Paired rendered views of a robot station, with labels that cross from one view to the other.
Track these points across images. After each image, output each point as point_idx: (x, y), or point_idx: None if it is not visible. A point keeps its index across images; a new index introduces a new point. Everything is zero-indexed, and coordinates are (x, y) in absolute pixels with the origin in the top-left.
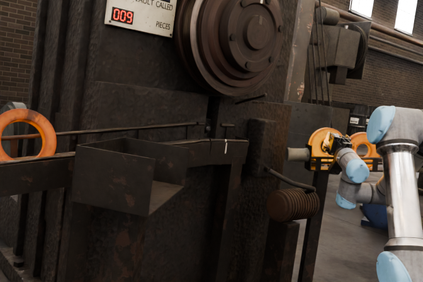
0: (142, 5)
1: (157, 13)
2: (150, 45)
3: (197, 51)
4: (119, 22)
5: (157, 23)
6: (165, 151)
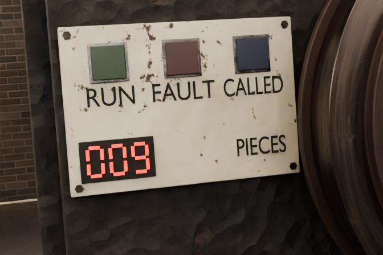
0: (179, 109)
1: (235, 115)
2: (236, 211)
3: (378, 236)
4: (113, 182)
5: (239, 145)
6: None
